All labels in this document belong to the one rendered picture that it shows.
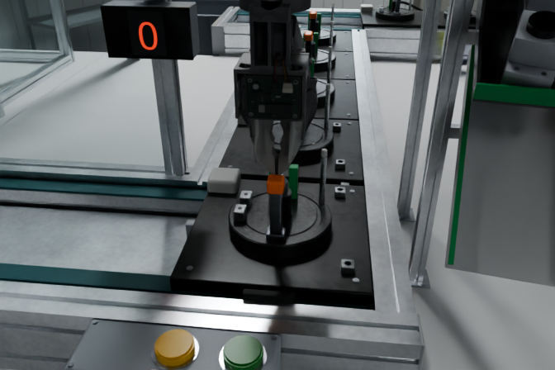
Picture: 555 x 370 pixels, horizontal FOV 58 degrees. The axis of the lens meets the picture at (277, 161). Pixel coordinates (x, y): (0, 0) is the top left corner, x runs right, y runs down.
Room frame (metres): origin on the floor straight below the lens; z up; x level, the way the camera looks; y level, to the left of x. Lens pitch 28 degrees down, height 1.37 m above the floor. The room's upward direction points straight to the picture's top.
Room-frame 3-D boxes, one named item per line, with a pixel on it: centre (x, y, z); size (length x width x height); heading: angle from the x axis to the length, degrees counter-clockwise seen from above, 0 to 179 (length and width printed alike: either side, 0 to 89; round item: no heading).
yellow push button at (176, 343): (0.36, 0.10, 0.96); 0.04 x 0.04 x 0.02
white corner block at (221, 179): (0.67, 0.08, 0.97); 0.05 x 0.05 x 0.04; 84
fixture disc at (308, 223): (0.56, 0.00, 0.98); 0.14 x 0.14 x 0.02
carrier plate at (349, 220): (0.56, 0.00, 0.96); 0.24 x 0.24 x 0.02; 84
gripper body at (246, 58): (0.51, 0.00, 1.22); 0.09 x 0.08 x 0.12; 174
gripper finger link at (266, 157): (0.51, 0.02, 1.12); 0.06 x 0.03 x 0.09; 174
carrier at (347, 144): (0.82, -0.03, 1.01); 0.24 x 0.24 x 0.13; 84
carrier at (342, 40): (1.55, -0.11, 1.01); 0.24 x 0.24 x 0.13; 84
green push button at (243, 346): (0.35, 0.03, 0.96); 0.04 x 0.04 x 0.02
